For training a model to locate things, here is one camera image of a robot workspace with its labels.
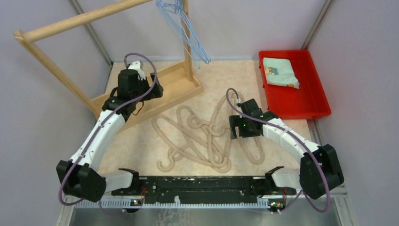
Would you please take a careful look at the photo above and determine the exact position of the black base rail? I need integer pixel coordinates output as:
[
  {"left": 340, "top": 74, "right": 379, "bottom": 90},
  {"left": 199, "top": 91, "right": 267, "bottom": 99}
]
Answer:
[{"left": 111, "top": 176, "right": 296, "bottom": 204}]

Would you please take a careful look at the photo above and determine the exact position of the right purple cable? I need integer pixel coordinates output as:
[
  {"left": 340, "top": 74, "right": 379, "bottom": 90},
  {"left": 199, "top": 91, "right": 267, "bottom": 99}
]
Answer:
[{"left": 225, "top": 88, "right": 332, "bottom": 214}]

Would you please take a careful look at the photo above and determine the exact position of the white cable duct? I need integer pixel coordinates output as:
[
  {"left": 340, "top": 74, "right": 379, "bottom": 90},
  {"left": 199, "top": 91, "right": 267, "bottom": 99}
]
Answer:
[{"left": 76, "top": 196, "right": 284, "bottom": 209}]

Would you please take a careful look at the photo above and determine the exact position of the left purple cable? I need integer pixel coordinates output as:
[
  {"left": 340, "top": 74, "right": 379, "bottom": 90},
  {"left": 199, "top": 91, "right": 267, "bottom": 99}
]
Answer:
[{"left": 58, "top": 52, "right": 159, "bottom": 218}]

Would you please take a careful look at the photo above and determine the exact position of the red plastic bin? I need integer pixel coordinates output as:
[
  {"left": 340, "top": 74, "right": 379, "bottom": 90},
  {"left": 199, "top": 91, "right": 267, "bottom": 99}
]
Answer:
[{"left": 258, "top": 50, "right": 331, "bottom": 120}]

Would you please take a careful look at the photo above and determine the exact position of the beige plastic hanger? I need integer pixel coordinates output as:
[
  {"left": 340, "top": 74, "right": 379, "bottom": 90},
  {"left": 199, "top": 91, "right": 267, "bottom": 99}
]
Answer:
[
  {"left": 207, "top": 96, "right": 231, "bottom": 173},
  {"left": 176, "top": 105, "right": 210, "bottom": 129},
  {"left": 215, "top": 91, "right": 265, "bottom": 165},
  {"left": 152, "top": 114, "right": 216, "bottom": 172}
]

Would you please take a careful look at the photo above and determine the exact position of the blue wire hanger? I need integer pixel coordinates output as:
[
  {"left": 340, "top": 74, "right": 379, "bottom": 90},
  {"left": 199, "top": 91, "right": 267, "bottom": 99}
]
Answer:
[
  {"left": 162, "top": 0, "right": 209, "bottom": 63},
  {"left": 156, "top": 0, "right": 202, "bottom": 69},
  {"left": 175, "top": 0, "right": 212, "bottom": 68},
  {"left": 157, "top": 0, "right": 205, "bottom": 65}
]

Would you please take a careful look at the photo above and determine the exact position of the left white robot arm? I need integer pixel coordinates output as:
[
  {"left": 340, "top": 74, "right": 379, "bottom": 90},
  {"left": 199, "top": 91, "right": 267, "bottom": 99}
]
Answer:
[{"left": 56, "top": 60, "right": 163, "bottom": 205}]

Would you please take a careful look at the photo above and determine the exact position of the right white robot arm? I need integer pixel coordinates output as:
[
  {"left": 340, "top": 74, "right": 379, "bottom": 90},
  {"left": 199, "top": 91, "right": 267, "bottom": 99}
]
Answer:
[{"left": 229, "top": 99, "right": 344, "bottom": 200}]

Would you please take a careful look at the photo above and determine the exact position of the purple cable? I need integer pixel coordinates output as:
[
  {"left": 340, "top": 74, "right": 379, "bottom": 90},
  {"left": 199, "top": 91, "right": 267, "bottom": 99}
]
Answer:
[
  {"left": 58, "top": 52, "right": 159, "bottom": 218},
  {"left": 225, "top": 88, "right": 332, "bottom": 214}
]

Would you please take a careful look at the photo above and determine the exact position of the wooden clothes rack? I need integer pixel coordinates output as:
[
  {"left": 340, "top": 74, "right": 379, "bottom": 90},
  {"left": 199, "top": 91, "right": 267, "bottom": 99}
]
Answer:
[{"left": 13, "top": 0, "right": 204, "bottom": 131}]

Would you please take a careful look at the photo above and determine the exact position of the folded light green cloth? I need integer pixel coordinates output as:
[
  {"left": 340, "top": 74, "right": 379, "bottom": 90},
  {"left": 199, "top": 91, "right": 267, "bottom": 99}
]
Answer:
[{"left": 262, "top": 57, "right": 300, "bottom": 89}]

